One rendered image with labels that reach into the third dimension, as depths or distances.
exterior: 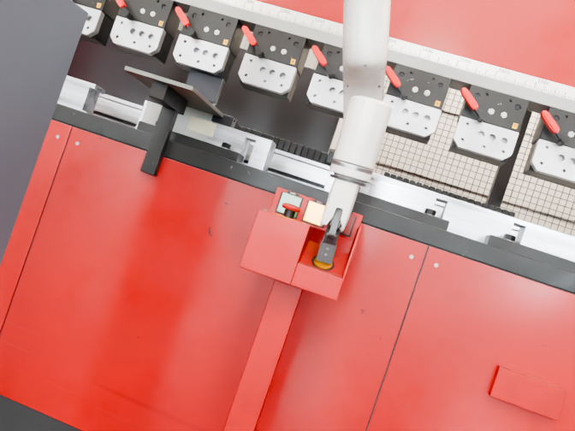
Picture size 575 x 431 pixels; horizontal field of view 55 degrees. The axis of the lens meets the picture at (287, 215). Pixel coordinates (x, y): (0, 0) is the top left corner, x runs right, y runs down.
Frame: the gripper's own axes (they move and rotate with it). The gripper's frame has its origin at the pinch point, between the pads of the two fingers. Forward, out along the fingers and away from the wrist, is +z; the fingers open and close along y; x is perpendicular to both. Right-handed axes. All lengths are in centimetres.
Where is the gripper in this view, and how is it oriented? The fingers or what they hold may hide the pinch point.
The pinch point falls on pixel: (326, 252)
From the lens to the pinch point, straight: 112.9
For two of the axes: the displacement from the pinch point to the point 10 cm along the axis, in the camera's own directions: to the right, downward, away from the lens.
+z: -2.8, 9.5, 1.1
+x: 9.5, 2.9, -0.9
